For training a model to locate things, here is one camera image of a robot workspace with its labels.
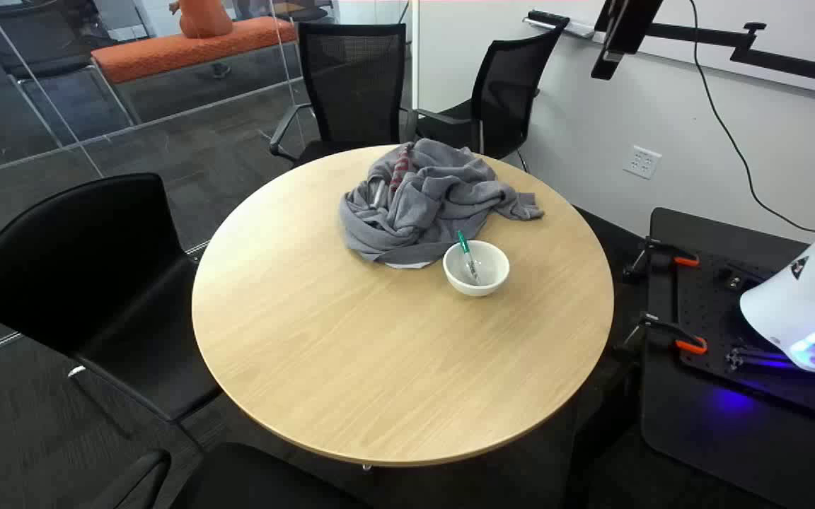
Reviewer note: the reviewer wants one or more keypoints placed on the grey marker with green cap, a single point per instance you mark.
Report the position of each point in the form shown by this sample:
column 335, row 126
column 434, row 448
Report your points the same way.
column 465, row 256

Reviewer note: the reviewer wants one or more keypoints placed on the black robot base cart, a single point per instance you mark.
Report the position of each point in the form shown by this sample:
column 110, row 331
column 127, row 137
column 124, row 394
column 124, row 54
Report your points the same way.
column 707, row 441

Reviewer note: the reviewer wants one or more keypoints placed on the grey crumpled cloth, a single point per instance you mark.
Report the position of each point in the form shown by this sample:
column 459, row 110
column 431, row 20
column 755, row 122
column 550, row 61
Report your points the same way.
column 417, row 206

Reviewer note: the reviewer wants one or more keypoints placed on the white ceramic bowl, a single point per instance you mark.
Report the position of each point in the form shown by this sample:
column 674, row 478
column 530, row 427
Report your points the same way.
column 493, row 277

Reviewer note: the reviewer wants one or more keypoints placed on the black mesh-back office chair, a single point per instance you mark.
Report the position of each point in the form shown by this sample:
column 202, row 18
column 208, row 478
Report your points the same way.
column 509, row 85
column 352, row 75

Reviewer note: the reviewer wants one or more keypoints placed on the black chair with armrest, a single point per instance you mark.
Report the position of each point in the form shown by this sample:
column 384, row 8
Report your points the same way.
column 256, row 481

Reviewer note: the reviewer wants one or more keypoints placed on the orange upholstered bench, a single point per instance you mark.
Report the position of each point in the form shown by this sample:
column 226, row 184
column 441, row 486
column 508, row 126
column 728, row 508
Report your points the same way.
column 181, row 45

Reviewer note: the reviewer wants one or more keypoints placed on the orange cushion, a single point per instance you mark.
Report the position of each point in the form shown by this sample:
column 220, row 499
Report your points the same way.
column 205, row 18

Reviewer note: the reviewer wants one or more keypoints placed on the large black solid-back chair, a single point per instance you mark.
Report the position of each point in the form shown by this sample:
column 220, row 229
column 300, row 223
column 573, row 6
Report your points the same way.
column 77, row 256

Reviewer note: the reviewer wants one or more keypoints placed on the dark chair behind glass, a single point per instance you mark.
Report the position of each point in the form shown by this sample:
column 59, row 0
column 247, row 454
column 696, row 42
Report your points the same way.
column 29, row 37

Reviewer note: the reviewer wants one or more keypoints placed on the white wall outlet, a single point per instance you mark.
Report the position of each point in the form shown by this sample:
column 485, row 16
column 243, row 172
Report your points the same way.
column 643, row 161

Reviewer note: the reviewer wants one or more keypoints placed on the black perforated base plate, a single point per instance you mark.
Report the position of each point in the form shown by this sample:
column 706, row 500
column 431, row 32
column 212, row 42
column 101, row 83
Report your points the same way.
column 707, row 315

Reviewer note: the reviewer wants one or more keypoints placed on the black wall-mounted bar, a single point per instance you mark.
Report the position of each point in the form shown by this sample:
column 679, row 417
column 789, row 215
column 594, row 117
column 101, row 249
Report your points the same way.
column 707, row 35

